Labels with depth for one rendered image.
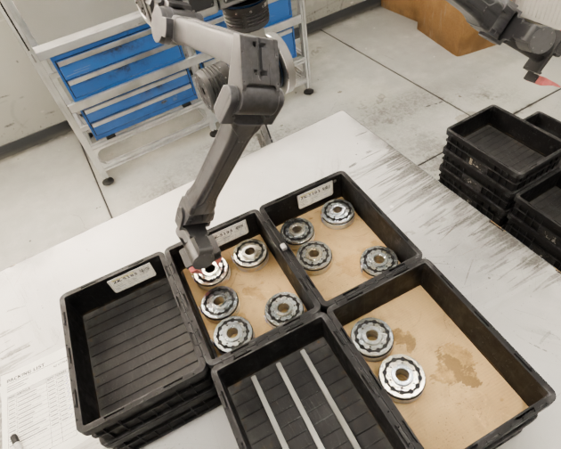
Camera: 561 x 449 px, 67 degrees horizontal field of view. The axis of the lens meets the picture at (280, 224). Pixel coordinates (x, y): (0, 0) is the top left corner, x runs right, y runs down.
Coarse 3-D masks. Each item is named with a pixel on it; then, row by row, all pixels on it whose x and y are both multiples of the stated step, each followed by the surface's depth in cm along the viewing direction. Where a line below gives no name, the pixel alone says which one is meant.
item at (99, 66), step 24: (144, 24) 242; (96, 48) 236; (120, 48) 244; (144, 48) 250; (168, 48) 257; (72, 72) 239; (96, 72) 244; (120, 72) 252; (144, 72) 259; (72, 96) 247; (120, 96) 260; (144, 96) 269; (168, 96) 275; (192, 96) 286; (96, 120) 263; (120, 120) 270
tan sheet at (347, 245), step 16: (320, 208) 136; (320, 224) 132; (352, 224) 130; (320, 240) 128; (336, 240) 127; (352, 240) 126; (368, 240) 125; (336, 256) 123; (352, 256) 122; (336, 272) 119; (352, 272) 119; (320, 288) 116; (336, 288) 116
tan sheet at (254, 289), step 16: (224, 256) 128; (272, 256) 126; (240, 272) 124; (256, 272) 123; (272, 272) 122; (192, 288) 122; (240, 288) 120; (256, 288) 119; (272, 288) 119; (288, 288) 118; (240, 304) 117; (256, 304) 116; (256, 320) 113; (256, 336) 110
